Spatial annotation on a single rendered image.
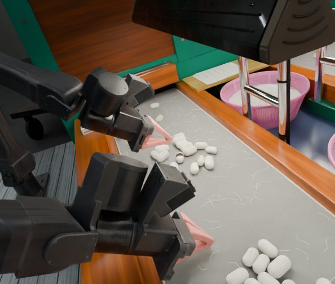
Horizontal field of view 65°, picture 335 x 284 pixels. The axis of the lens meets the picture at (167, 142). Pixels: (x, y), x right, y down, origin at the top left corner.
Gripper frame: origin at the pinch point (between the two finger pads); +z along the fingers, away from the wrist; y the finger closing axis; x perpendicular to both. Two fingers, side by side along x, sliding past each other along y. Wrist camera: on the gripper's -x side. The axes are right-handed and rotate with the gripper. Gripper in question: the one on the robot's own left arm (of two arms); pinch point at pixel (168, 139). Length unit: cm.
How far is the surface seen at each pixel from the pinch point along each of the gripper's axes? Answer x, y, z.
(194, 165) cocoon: 2.3, -5.7, 6.1
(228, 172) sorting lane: -0.2, -9.9, 11.8
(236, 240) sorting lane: 4.7, -25.8, 6.0
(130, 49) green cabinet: -12.3, 47.8, -4.6
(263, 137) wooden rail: -9.7, -6.3, 19.1
